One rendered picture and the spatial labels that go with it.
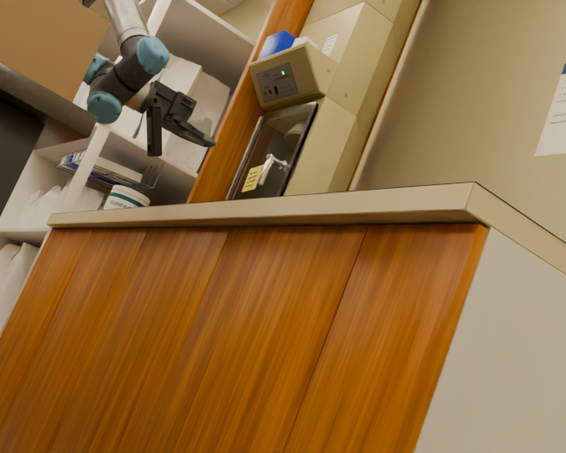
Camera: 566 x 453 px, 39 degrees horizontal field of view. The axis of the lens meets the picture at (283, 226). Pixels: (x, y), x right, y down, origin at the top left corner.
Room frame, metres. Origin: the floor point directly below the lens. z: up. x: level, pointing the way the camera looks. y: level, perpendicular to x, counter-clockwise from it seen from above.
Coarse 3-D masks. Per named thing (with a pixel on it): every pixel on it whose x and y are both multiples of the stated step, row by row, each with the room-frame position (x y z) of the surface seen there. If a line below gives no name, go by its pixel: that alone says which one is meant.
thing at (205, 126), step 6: (192, 120) 1.88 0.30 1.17; (204, 120) 1.89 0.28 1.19; (210, 120) 1.90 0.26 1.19; (198, 126) 1.88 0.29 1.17; (204, 126) 1.89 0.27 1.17; (210, 126) 1.90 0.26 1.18; (186, 132) 1.88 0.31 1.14; (204, 132) 1.89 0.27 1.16; (198, 138) 1.90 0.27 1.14; (204, 138) 1.89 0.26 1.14; (210, 138) 1.90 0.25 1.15; (210, 144) 1.91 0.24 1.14; (216, 144) 1.92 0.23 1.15
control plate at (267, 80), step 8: (288, 64) 2.04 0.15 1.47; (264, 72) 2.16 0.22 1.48; (272, 72) 2.12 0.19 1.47; (280, 72) 2.09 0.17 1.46; (288, 72) 2.06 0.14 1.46; (264, 80) 2.18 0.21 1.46; (272, 80) 2.14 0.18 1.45; (280, 80) 2.11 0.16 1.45; (288, 80) 2.07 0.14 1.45; (264, 88) 2.20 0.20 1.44; (272, 88) 2.16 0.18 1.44; (288, 88) 2.09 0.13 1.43; (296, 88) 2.06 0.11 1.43; (264, 96) 2.22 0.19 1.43; (272, 96) 2.18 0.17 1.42; (280, 96) 2.14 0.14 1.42
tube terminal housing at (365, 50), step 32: (320, 32) 2.16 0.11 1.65; (352, 32) 1.99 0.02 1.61; (384, 32) 2.04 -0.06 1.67; (352, 64) 2.01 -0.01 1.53; (384, 64) 2.11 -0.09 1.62; (352, 96) 2.03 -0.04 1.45; (320, 128) 2.00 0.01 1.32; (352, 128) 2.05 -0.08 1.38; (320, 160) 2.02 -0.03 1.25; (352, 160) 2.18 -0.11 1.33; (288, 192) 2.00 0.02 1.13; (320, 192) 2.04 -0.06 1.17
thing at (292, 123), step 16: (288, 112) 2.12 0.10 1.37; (304, 112) 2.04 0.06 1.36; (272, 128) 2.17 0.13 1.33; (288, 128) 2.09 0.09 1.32; (304, 128) 2.01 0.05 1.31; (256, 144) 2.23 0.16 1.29; (272, 144) 2.14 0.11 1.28; (288, 144) 2.05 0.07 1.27; (256, 160) 2.19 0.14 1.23; (288, 160) 2.02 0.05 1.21; (240, 176) 2.24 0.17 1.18; (272, 176) 2.07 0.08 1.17; (288, 176) 2.00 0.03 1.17; (240, 192) 2.20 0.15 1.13; (256, 192) 2.11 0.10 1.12; (272, 192) 2.03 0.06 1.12
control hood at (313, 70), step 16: (304, 48) 1.95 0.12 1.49; (256, 64) 2.18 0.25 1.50; (272, 64) 2.11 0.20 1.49; (304, 64) 1.98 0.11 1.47; (320, 64) 1.97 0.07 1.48; (336, 64) 1.99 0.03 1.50; (256, 80) 2.22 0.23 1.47; (304, 80) 2.02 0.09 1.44; (320, 80) 1.98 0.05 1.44; (288, 96) 2.11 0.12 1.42; (304, 96) 2.06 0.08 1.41; (320, 96) 2.01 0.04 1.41
